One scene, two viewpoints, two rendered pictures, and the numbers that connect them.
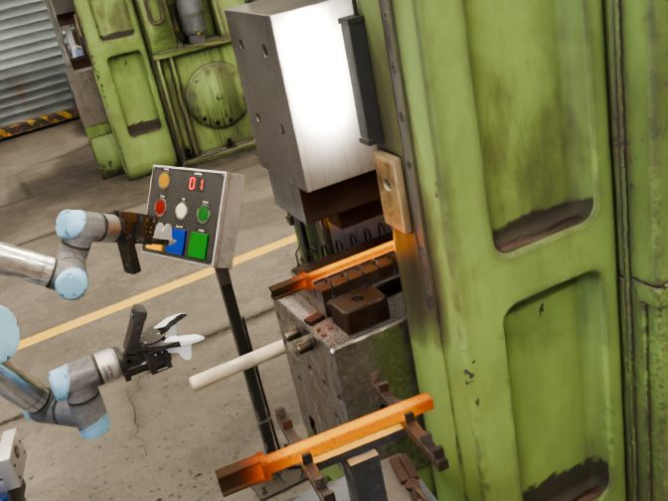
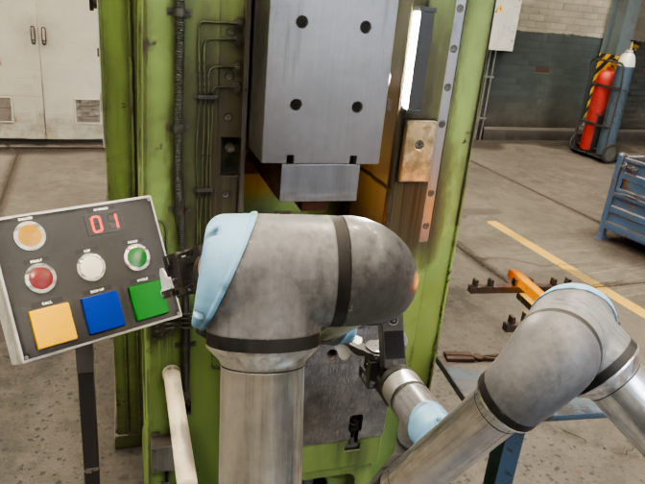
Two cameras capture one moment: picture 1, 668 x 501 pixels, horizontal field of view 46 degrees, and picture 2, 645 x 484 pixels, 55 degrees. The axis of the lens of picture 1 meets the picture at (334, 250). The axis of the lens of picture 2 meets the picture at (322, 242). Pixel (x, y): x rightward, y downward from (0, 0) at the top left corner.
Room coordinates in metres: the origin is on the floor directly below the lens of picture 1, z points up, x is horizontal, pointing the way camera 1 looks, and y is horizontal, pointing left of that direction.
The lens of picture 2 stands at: (1.77, 1.55, 1.64)
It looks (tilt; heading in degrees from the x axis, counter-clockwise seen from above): 21 degrees down; 272
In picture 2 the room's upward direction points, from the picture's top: 5 degrees clockwise
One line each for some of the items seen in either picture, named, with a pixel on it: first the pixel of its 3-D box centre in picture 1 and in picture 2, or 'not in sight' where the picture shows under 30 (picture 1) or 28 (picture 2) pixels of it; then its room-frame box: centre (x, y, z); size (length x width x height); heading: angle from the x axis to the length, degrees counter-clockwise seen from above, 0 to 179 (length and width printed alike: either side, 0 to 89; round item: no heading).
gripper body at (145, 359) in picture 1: (142, 354); (387, 370); (1.66, 0.49, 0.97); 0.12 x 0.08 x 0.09; 112
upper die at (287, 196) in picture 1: (360, 171); (298, 160); (1.93, -0.11, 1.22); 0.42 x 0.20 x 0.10; 112
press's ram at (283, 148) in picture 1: (351, 78); (320, 68); (1.89, -0.12, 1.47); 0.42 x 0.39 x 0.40; 112
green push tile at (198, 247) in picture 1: (199, 246); (148, 300); (2.18, 0.39, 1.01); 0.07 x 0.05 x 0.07; 47
